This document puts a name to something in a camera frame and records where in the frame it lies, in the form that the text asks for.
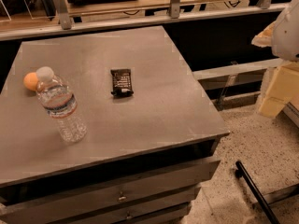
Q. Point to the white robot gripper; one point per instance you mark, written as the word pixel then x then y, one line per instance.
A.
pixel 288 34

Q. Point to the clear plastic water bottle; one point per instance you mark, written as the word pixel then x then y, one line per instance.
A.
pixel 61 104

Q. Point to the black metal rod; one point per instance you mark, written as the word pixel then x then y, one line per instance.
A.
pixel 242 172

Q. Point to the black snack bar wrapper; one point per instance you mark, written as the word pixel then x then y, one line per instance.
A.
pixel 121 83

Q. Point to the grey drawer cabinet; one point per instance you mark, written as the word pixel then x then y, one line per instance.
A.
pixel 156 146

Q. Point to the upper drawer metal knob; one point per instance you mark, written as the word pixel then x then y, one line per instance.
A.
pixel 122 197

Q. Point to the drawer metal knob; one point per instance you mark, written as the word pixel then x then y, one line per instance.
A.
pixel 128 216
pixel 122 197

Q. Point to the lower drawer metal knob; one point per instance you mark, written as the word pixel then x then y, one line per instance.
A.
pixel 128 216

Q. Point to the orange ball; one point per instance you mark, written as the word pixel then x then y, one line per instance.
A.
pixel 30 81

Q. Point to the metal railing frame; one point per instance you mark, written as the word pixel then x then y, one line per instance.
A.
pixel 72 19

